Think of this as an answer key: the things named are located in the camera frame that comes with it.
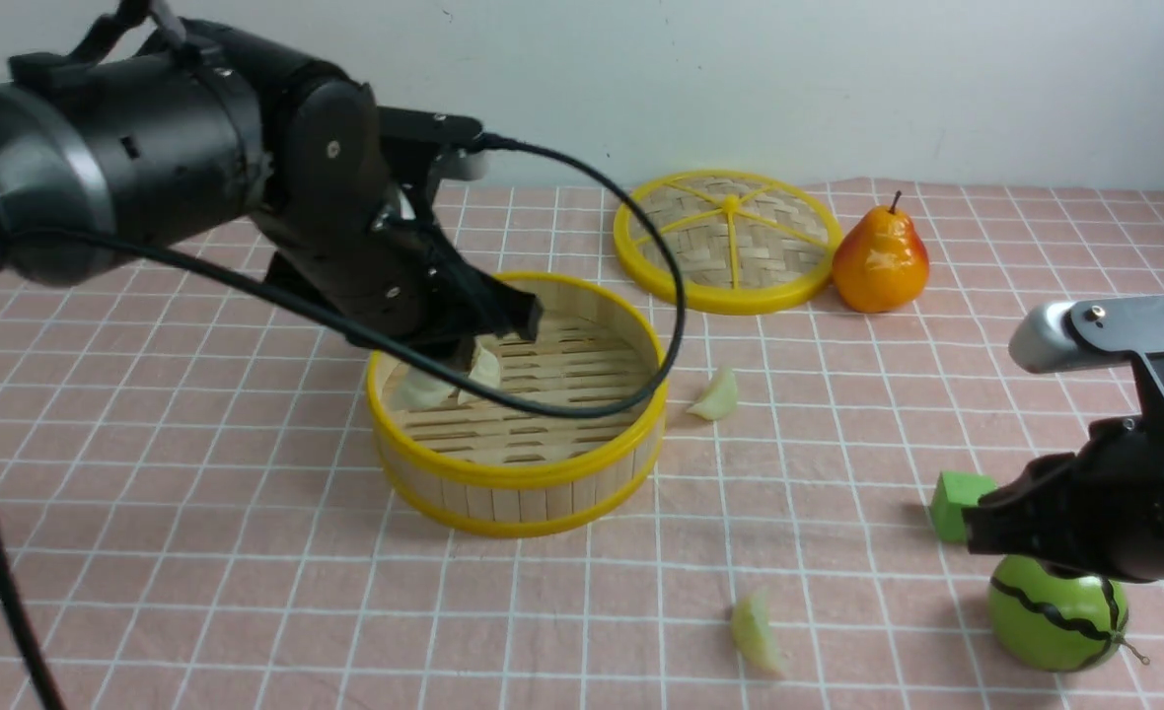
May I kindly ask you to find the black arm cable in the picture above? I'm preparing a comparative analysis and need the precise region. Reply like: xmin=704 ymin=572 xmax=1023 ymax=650
xmin=0 ymin=134 xmax=688 ymax=710

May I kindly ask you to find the orange toy pear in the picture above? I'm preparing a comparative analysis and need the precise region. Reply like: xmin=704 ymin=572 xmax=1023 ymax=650
xmin=832 ymin=190 xmax=932 ymax=314

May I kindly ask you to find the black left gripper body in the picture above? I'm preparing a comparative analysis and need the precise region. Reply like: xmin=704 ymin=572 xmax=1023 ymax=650
xmin=255 ymin=76 xmax=433 ymax=346

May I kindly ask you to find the yellow-rimmed bamboo steamer tray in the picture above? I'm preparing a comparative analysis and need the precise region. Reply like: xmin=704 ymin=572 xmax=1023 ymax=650
xmin=365 ymin=271 xmax=668 ymax=537

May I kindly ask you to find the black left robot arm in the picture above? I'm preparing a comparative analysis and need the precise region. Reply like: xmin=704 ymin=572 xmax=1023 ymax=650
xmin=0 ymin=1 xmax=542 ymax=367

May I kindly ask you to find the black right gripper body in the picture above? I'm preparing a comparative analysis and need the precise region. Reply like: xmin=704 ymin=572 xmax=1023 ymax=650
xmin=1065 ymin=418 xmax=1164 ymax=584

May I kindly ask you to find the green toy watermelon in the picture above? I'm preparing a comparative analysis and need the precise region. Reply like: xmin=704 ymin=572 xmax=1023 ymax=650
xmin=987 ymin=554 xmax=1151 ymax=673

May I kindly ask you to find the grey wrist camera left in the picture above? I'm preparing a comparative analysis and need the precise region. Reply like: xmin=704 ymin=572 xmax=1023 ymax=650
xmin=377 ymin=106 xmax=492 ymax=193

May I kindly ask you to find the pale dumpling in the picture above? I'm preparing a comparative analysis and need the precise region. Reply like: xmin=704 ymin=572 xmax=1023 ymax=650
xmin=384 ymin=367 xmax=457 ymax=412
xmin=728 ymin=588 xmax=788 ymax=679
xmin=687 ymin=367 xmax=739 ymax=423
xmin=456 ymin=340 xmax=502 ymax=407

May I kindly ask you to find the yellow bamboo steamer lid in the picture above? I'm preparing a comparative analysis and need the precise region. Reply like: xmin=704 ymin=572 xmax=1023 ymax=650
xmin=632 ymin=170 xmax=843 ymax=315

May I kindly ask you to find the green foam cube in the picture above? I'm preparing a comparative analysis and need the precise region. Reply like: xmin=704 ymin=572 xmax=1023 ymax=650
xmin=929 ymin=471 xmax=998 ymax=544

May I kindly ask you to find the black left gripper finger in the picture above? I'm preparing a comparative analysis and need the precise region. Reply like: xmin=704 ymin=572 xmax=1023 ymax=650
xmin=421 ymin=248 xmax=542 ymax=368

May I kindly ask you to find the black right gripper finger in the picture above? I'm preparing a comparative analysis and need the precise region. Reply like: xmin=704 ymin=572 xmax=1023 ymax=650
xmin=964 ymin=456 xmax=1086 ymax=569

